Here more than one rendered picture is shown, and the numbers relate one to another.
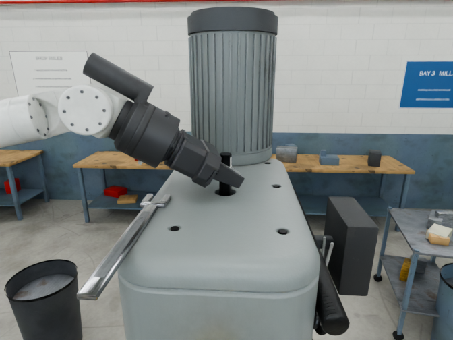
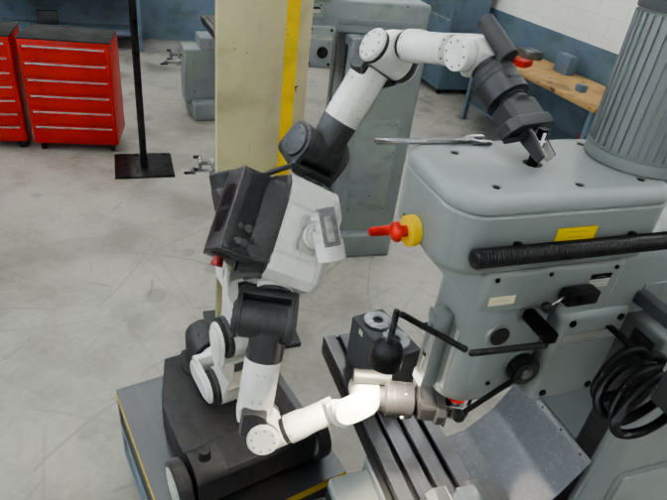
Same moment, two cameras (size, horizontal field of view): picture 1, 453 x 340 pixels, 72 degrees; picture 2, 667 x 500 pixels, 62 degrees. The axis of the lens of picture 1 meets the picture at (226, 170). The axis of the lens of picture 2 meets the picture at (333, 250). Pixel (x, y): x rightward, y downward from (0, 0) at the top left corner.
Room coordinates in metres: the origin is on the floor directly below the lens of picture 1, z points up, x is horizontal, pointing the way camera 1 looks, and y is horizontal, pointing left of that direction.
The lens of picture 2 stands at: (-0.25, -0.75, 2.27)
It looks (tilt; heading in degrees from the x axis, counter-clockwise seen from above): 32 degrees down; 64
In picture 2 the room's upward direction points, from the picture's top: 8 degrees clockwise
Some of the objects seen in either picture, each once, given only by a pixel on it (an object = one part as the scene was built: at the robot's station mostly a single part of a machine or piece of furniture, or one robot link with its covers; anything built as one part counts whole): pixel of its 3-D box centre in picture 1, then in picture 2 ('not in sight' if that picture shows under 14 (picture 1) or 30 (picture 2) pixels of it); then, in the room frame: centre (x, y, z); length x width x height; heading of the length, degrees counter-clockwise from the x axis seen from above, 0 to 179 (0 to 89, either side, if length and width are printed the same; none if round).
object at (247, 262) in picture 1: (226, 228); (526, 199); (0.52, 0.00, 1.81); 0.47 x 0.26 x 0.16; 176
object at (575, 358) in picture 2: not in sight; (547, 321); (0.70, -0.01, 1.47); 0.24 x 0.19 x 0.26; 86
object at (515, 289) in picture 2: not in sight; (519, 254); (0.55, 0.00, 1.68); 0.34 x 0.24 x 0.10; 176
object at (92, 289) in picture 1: (133, 231); (433, 140); (0.36, 0.12, 1.89); 0.24 x 0.04 x 0.01; 176
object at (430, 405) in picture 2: not in sight; (418, 401); (0.42, 0.04, 1.23); 0.13 x 0.12 x 0.10; 68
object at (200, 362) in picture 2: not in sight; (223, 373); (0.11, 0.79, 0.68); 0.21 x 0.20 x 0.13; 99
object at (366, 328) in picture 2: not in sight; (381, 352); (0.54, 0.40, 1.04); 0.22 x 0.12 x 0.20; 98
